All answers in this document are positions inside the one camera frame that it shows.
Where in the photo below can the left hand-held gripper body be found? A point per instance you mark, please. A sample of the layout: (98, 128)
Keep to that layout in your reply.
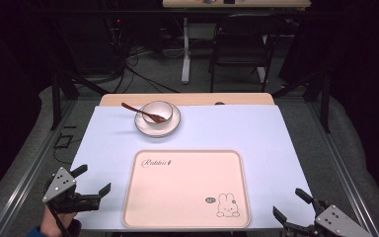
(62, 197)

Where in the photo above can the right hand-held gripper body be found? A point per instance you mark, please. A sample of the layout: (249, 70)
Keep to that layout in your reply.
(337, 220)

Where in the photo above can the person's left hand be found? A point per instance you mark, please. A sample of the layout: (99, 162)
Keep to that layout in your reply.
(51, 225)

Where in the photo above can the black metal stand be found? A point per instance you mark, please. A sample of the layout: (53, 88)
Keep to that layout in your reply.
(57, 98)
(324, 98)

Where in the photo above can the pink rabbit print tray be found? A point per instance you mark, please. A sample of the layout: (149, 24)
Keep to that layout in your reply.
(177, 191)

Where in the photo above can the white plate dark rim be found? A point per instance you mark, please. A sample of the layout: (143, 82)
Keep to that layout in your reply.
(158, 132)

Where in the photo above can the brown wooden spoon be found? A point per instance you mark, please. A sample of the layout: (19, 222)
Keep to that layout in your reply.
(135, 109)

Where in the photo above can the light blue table mat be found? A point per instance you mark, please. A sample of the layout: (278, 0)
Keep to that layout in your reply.
(243, 138)

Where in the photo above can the white bowl dark rim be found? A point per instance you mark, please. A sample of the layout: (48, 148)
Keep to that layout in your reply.
(162, 108)

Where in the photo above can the small dark round object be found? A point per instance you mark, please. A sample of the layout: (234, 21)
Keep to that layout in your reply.
(219, 103)

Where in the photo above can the light wooden table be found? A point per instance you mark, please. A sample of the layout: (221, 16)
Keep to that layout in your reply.
(194, 98)

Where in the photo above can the white desk leg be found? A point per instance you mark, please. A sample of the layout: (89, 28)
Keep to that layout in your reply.
(261, 70)
(186, 59)

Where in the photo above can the dark device red light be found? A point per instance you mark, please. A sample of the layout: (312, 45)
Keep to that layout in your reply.
(117, 23)

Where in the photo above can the black chair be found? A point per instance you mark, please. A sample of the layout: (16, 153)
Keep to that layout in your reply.
(243, 49)

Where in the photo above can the black rectangular floor bracket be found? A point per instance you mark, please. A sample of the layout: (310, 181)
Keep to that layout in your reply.
(62, 141)

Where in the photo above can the aluminium frame rail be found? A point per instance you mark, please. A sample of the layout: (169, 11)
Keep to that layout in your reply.
(29, 171)
(345, 171)

